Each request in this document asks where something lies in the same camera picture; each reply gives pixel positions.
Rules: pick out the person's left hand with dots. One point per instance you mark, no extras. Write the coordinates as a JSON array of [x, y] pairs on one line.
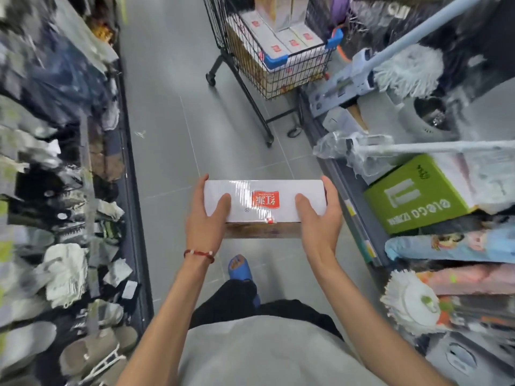
[[203, 233]]

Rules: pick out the white yellow snack box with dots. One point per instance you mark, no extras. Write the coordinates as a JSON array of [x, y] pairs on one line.
[[299, 5], [241, 196], [277, 9]]

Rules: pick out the grey plastic bucket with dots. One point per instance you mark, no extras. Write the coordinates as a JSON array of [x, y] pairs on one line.
[[410, 120]]

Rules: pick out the rack of hanging slippers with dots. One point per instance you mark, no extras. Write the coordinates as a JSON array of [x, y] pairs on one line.
[[88, 349]]

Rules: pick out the orange rimmed bucket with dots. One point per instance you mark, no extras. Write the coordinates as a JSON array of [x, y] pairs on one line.
[[342, 56]]

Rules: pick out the purple pink printed package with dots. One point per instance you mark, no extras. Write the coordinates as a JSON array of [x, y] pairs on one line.
[[340, 7]]

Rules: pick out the light blue flat mop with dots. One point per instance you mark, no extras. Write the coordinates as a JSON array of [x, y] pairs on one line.
[[342, 86]]

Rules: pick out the black trousers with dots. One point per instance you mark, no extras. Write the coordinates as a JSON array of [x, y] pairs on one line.
[[237, 297]]

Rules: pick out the pink long package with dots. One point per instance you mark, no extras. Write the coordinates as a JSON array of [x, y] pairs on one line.
[[474, 279]]

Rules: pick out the light blue long package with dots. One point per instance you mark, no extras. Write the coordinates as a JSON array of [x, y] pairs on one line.
[[442, 245]]

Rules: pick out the white mop in clear plastic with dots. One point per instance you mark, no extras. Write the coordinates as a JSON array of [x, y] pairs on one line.
[[402, 148]]

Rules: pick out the person's right forearm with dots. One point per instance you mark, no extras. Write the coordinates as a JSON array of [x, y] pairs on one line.
[[374, 329]]

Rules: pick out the blue rubber slipper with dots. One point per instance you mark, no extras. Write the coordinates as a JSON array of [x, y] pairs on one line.
[[240, 271]]

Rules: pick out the grey appliance carton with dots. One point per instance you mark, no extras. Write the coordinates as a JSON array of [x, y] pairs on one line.
[[462, 357]]

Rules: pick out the person's left forearm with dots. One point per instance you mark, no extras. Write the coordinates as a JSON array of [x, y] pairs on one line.
[[161, 329]]

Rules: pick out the green white cardboard carton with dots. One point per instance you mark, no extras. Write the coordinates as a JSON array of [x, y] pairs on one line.
[[414, 200]]

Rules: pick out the stack of white boxes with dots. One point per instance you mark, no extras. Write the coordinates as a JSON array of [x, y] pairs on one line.
[[261, 34]]

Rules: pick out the person's right hand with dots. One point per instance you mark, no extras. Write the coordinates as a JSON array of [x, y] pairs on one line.
[[322, 237]]

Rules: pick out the white round mop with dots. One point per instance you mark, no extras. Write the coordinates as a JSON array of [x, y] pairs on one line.
[[406, 305]]

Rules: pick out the grey fluffy mop head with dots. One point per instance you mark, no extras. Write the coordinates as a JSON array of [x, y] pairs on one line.
[[410, 70]]

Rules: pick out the grey shirt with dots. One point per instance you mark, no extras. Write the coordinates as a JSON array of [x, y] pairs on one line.
[[273, 353]]

